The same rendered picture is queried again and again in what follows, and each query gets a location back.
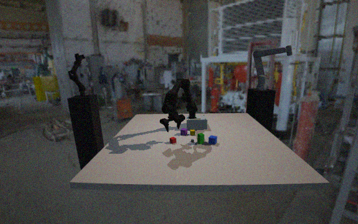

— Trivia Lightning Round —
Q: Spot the purple block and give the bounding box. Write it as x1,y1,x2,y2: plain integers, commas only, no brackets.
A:
180,128,188,136

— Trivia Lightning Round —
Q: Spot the red block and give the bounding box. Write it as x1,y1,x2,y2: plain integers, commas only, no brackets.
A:
170,137,177,144

